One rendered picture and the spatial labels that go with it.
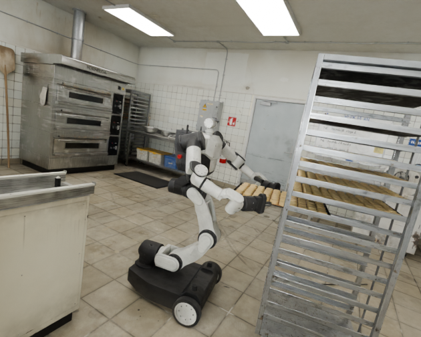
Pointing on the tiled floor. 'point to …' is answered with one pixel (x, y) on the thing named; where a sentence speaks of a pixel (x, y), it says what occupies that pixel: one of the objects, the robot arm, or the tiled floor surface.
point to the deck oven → (70, 114)
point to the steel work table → (147, 146)
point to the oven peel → (3, 56)
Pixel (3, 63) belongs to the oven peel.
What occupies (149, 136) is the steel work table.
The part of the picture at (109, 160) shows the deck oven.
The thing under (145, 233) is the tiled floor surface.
